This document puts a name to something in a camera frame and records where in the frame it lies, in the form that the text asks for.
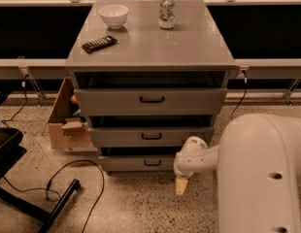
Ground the black snack bar packet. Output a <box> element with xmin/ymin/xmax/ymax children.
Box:
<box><xmin>82</xmin><ymin>36</ymin><xmax>117</xmax><ymax>53</ymax></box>

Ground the black floor cable left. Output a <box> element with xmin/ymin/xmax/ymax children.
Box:
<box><xmin>1</xmin><ymin>159</ymin><xmax>106</xmax><ymax>233</ymax></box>

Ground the black wall cable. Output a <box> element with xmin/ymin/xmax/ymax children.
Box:
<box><xmin>229</xmin><ymin>69</ymin><xmax>249</xmax><ymax>121</ymax></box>
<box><xmin>0</xmin><ymin>73</ymin><xmax>30</xmax><ymax>128</ymax></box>

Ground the grey drawer cabinet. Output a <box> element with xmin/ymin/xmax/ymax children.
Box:
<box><xmin>65</xmin><ymin>0</ymin><xmax>234</xmax><ymax>157</ymax></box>

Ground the cardboard box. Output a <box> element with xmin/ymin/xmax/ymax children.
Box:
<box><xmin>48</xmin><ymin>78</ymin><xmax>92</xmax><ymax>150</ymax></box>

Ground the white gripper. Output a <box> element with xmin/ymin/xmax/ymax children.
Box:
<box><xmin>174</xmin><ymin>136</ymin><xmax>208</xmax><ymax>196</ymax></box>

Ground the grey top drawer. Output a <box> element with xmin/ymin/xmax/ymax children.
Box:
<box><xmin>75</xmin><ymin>88</ymin><xmax>226</xmax><ymax>116</ymax></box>

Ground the grey drawer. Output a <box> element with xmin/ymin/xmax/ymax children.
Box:
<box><xmin>75</xmin><ymin>88</ymin><xmax>226</xmax><ymax>116</ymax></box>
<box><xmin>99</xmin><ymin>155</ymin><xmax>175</xmax><ymax>172</ymax></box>
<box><xmin>88</xmin><ymin>127</ymin><xmax>214</xmax><ymax>148</ymax></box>

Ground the black wall cable left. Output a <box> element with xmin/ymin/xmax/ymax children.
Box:
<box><xmin>0</xmin><ymin>73</ymin><xmax>30</xmax><ymax>128</ymax></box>

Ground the orange ball in box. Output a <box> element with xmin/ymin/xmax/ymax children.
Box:
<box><xmin>70</xmin><ymin>94</ymin><xmax>78</xmax><ymax>105</ymax></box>

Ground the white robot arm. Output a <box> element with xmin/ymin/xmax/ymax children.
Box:
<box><xmin>174</xmin><ymin>114</ymin><xmax>301</xmax><ymax>233</ymax></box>

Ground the white bowl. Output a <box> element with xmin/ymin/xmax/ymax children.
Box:
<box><xmin>98</xmin><ymin>5</ymin><xmax>129</xmax><ymax>29</ymax></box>

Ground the black wall cable right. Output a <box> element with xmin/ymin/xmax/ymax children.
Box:
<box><xmin>229</xmin><ymin>69</ymin><xmax>249</xmax><ymax>121</ymax></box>

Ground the black chair base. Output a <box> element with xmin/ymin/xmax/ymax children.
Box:
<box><xmin>0</xmin><ymin>93</ymin><xmax>77</xmax><ymax>233</ymax></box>

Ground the grey middle drawer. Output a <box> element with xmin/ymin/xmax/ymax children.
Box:
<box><xmin>88</xmin><ymin>127</ymin><xmax>214</xmax><ymax>148</ymax></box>

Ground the crushed soda can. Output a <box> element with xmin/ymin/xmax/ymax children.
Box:
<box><xmin>158</xmin><ymin>0</ymin><xmax>175</xmax><ymax>29</ymax></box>

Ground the grey bottom drawer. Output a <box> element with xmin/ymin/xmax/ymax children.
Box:
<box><xmin>99</xmin><ymin>155</ymin><xmax>175</xmax><ymax>172</ymax></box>

